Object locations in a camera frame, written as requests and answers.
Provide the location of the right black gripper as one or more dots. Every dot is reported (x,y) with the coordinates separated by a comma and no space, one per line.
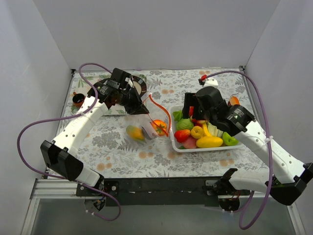
(193,107)

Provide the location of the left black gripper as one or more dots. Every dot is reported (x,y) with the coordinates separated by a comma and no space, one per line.
(136,104)

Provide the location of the red lychee bunch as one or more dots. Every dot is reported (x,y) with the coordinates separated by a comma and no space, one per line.
(195,117)

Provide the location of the yellow green mango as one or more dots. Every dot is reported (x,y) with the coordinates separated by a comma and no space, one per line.
(135,133)

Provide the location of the orange red pepper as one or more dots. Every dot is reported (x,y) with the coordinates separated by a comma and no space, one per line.
(160,127)

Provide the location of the clear zip bag orange zipper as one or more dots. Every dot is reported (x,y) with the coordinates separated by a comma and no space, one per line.
(144,128)

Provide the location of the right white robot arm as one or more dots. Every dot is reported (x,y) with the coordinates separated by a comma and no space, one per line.
(287,177)

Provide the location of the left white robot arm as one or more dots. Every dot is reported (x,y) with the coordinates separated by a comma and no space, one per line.
(60,153)

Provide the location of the striped rim ceramic plate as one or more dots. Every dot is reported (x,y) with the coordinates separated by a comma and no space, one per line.
(140,85)

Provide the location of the orange papaya slice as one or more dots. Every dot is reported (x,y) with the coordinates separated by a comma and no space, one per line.
(233,101)

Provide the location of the green lettuce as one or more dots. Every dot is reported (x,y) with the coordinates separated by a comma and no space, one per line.
(214,131)

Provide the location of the green cabbage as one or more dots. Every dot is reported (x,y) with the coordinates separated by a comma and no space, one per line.
(184,124)

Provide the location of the green starfruit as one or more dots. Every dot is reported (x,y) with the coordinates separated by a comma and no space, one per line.
(177,115)

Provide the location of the yellow mango in basket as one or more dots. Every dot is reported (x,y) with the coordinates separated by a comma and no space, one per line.
(208,142)

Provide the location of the green apple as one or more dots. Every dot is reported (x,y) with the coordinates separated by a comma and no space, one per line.
(229,140)

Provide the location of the small brown clay cup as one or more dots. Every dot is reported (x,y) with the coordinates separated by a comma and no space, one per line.
(78,99)

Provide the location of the pink peach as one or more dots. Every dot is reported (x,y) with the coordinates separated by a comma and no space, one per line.
(190,143)

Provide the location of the white plastic basket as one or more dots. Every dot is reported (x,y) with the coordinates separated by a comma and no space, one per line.
(178,146)

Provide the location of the floral tablecloth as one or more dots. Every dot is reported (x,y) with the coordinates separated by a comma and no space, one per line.
(107,149)

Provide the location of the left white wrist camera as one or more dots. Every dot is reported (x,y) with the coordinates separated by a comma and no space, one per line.
(128,83)

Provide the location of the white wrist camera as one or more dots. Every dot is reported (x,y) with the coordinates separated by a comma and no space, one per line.
(128,83)
(206,81)

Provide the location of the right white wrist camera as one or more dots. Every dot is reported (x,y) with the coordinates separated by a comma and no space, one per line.
(206,81)

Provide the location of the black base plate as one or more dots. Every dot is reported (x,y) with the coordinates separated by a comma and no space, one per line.
(166,191)

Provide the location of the aluminium frame rail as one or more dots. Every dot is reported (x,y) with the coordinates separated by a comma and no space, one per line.
(54,189)

